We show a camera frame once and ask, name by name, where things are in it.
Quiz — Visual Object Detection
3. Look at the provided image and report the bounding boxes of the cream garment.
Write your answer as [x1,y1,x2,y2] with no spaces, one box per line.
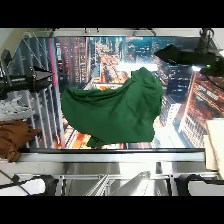
[203,118,224,178]

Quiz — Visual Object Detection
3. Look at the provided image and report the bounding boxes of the black cable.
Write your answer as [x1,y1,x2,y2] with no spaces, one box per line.
[186,175,224,186]
[0,169,46,197]

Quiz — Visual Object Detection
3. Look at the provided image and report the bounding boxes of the brown garment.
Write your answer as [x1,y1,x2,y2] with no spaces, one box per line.
[0,119,42,163]

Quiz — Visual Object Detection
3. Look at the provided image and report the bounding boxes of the green T-shirt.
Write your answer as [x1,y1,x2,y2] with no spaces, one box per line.
[60,66,164,149]

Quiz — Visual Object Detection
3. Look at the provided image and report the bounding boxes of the white garment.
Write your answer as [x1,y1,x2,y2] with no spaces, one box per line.
[0,96,34,122]

